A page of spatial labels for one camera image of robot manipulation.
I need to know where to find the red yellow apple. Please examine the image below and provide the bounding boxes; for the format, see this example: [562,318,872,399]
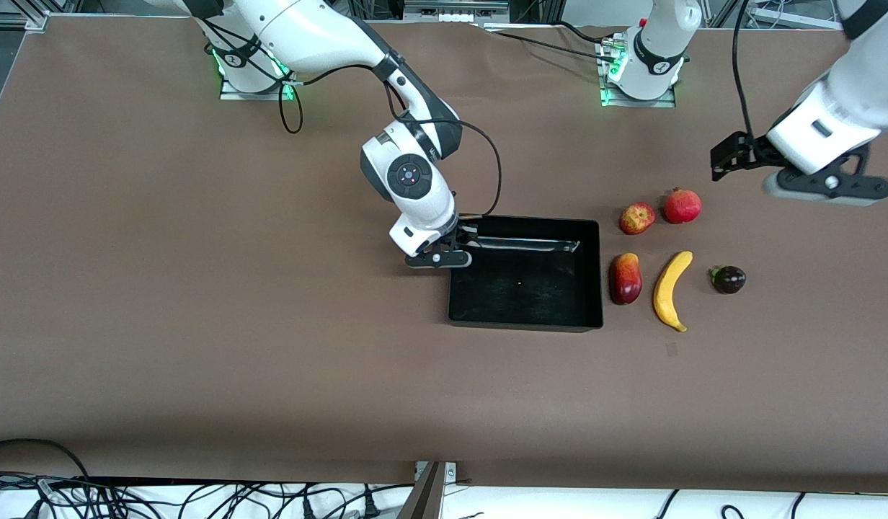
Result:
[619,203,656,236]

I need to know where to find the thin black table cable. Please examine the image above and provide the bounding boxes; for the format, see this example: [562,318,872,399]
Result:
[486,30,615,63]
[552,20,618,44]

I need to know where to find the silver metal bracket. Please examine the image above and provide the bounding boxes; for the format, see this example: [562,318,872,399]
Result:
[414,461,458,484]

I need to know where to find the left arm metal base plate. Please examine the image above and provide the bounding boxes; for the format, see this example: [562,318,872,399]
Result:
[599,36,677,109]

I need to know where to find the black plastic box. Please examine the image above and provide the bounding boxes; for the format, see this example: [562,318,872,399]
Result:
[448,215,604,333]

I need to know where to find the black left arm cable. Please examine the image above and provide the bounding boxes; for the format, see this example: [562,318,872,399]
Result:
[731,0,758,145]

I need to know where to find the black floor cable bundle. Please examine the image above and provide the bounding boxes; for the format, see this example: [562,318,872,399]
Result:
[0,472,416,519]

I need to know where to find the red pomegranate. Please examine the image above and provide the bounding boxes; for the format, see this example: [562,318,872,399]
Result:
[664,187,703,225]

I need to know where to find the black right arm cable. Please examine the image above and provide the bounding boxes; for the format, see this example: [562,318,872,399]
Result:
[199,14,503,217]

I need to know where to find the black looped floor cable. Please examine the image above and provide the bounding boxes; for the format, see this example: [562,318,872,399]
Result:
[0,438,92,480]

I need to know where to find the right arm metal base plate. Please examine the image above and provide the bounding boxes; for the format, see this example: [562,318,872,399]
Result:
[219,43,295,100]

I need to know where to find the dark purple eggplant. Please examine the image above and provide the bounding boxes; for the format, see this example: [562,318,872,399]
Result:
[709,265,747,295]

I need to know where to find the yellow banana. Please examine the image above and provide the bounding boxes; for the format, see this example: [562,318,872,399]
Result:
[653,250,694,333]

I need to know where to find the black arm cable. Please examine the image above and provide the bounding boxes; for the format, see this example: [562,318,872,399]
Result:
[731,0,758,145]
[199,14,503,217]

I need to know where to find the dark grey mounting bar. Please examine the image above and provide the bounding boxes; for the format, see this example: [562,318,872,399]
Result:
[397,461,446,519]

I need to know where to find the red mango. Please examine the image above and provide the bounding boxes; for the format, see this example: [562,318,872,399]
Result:
[609,252,643,306]

